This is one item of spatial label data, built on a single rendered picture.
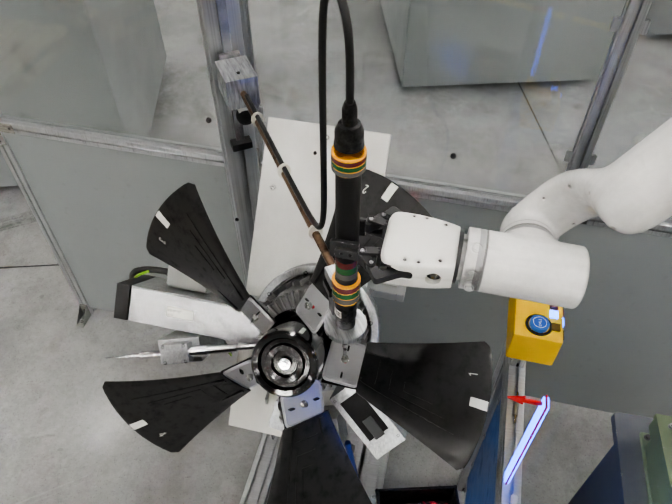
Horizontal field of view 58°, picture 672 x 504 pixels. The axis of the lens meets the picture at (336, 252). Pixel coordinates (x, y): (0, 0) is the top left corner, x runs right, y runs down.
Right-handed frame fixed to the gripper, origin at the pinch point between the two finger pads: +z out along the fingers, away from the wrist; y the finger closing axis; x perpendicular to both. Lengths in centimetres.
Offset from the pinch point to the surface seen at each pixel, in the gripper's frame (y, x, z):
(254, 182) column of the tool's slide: 58, -47, 37
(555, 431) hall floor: 61, -150, -69
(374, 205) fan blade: 18.4, -10.9, -0.8
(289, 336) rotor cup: -2.2, -24.4, 9.0
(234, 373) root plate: -5.3, -35.3, 19.0
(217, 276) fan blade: 5.7, -22.3, 24.5
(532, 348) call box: 21, -47, -36
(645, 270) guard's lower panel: 70, -68, -71
